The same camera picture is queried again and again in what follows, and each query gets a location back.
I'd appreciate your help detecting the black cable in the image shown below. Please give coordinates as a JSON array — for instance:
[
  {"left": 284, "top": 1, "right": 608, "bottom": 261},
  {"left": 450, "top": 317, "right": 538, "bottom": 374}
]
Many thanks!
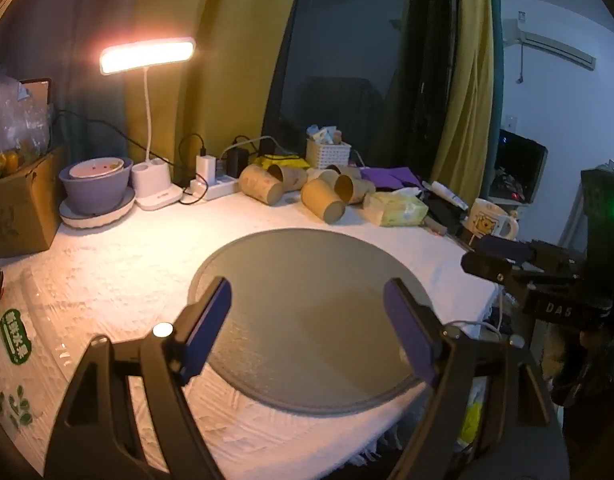
[{"left": 52, "top": 110, "right": 208, "bottom": 206}]

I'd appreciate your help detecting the white power strip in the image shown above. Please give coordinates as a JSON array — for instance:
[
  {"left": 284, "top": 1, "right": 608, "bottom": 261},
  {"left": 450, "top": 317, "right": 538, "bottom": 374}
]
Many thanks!
[{"left": 189, "top": 175, "right": 239, "bottom": 202}]

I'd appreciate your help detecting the yellow cloth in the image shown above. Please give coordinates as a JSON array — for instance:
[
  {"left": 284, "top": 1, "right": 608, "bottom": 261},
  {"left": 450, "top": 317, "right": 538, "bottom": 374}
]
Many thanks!
[{"left": 251, "top": 154, "right": 312, "bottom": 171}]

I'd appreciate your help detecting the black pouch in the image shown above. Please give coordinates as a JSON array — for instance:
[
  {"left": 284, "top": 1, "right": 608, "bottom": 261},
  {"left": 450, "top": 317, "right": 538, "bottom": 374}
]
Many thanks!
[{"left": 423, "top": 194, "right": 465, "bottom": 237}]

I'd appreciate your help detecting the white desk lamp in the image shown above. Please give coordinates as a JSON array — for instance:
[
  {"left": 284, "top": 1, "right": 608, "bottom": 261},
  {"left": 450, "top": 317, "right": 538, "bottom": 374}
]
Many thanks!
[{"left": 100, "top": 36, "right": 197, "bottom": 212}]

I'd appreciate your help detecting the white tube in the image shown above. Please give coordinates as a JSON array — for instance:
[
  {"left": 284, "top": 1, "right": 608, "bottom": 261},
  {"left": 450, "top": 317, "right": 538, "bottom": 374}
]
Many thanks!
[{"left": 431, "top": 181, "right": 468, "bottom": 209}]

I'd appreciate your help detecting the purple bowl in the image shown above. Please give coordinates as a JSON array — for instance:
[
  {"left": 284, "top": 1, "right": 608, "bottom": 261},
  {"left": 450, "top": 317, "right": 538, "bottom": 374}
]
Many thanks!
[{"left": 58, "top": 157, "right": 134, "bottom": 215}]

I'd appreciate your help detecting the white textured tablecloth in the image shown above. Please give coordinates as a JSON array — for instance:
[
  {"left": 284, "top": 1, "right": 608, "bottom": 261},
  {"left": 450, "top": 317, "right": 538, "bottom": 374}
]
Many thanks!
[{"left": 0, "top": 187, "right": 502, "bottom": 473}]

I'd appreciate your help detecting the white woven basket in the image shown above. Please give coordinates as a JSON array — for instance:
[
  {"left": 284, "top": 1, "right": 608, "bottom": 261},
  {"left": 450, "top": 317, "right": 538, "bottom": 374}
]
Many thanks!
[{"left": 306, "top": 137, "right": 352, "bottom": 170}]

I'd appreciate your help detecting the white mug with bear print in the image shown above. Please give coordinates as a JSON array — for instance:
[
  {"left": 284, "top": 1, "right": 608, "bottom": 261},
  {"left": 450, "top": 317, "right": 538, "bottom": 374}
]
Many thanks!
[{"left": 461, "top": 198, "right": 518, "bottom": 246}]

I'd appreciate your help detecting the clear plastic bag of fruit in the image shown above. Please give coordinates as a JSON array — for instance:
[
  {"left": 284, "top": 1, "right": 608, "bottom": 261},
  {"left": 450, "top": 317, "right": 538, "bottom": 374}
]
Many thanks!
[{"left": 0, "top": 62, "right": 55, "bottom": 183}]

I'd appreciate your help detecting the yellow-green tissue pack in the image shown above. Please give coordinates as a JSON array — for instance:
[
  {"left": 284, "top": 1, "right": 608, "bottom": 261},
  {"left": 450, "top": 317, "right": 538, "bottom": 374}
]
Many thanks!
[{"left": 362, "top": 191, "right": 429, "bottom": 227}]

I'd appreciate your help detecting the white air conditioner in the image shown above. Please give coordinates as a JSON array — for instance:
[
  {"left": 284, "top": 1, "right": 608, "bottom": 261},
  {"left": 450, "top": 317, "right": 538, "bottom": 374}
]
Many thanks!
[{"left": 502, "top": 17, "right": 598, "bottom": 72}]

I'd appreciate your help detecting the white ribbed plate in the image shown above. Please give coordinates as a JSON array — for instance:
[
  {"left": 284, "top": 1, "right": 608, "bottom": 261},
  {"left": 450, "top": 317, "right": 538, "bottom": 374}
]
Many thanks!
[{"left": 60, "top": 187, "right": 137, "bottom": 231}]

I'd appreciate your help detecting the white cable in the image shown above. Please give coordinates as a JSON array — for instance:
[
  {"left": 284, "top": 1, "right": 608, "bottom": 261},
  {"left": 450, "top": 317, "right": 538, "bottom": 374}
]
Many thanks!
[{"left": 444, "top": 287, "right": 505, "bottom": 343}]

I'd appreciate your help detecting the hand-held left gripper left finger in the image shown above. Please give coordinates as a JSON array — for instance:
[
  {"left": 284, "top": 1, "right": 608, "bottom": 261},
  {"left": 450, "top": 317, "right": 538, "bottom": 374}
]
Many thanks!
[{"left": 43, "top": 276, "right": 233, "bottom": 480}]

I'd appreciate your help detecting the brown cardboard box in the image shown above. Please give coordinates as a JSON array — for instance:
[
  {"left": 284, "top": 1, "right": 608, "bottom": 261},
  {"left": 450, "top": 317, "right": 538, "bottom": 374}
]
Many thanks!
[{"left": 0, "top": 146, "right": 67, "bottom": 259}]

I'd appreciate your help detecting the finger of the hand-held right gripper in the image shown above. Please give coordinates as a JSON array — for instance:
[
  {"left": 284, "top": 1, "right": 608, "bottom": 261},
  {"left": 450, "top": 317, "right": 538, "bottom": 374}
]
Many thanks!
[
  {"left": 461, "top": 250, "right": 525, "bottom": 283},
  {"left": 478, "top": 235, "right": 534, "bottom": 262}
]

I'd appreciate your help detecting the dark window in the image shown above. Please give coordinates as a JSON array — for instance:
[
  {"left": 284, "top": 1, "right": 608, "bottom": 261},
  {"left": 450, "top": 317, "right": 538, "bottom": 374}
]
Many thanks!
[{"left": 262, "top": 0, "right": 462, "bottom": 181}]

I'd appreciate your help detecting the round grey mat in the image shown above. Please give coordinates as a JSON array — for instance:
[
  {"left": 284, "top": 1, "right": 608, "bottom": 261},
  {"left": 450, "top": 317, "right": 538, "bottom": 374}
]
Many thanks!
[{"left": 191, "top": 228, "right": 435, "bottom": 417}]

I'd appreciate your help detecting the purple cloth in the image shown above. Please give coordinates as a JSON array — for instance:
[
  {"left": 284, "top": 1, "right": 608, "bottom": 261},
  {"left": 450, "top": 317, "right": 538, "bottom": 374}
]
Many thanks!
[{"left": 361, "top": 166, "right": 424, "bottom": 191}]

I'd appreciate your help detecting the printed plastic package green label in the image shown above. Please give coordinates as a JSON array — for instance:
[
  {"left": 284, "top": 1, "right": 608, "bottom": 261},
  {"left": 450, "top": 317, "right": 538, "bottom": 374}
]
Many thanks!
[{"left": 0, "top": 305, "right": 45, "bottom": 433}]

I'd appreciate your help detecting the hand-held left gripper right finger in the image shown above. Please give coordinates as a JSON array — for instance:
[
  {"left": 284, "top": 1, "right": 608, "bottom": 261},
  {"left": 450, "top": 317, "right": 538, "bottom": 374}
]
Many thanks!
[{"left": 382, "top": 277, "right": 570, "bottom": 480}]

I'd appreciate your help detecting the yellow curtain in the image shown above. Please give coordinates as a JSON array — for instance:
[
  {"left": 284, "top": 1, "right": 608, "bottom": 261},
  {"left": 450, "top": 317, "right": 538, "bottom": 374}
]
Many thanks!
[
  {"left": 124, "top": 0, "right": 308, "bottom": 181},
  {"left": 429, "top": 0, "right": 502, "bottom": 201}
]

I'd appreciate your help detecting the black monitor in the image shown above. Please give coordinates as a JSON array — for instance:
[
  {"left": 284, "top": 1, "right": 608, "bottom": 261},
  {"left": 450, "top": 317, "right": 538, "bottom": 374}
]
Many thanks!
[{"left": 489, "top": 129, "right": 548, "bottom": 206}]

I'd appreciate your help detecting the black power adapter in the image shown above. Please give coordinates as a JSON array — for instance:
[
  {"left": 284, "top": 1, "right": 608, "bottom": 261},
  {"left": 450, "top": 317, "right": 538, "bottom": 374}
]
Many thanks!
[{"left": 227, "top": 147, "right": 248, "bottom": 178}]

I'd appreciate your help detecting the pile of brown paper cups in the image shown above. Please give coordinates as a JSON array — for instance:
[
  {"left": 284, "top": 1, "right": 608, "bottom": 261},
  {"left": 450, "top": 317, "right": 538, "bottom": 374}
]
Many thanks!
[{"left": 238, "top": 162, "right": 377, "bottom": 225}]

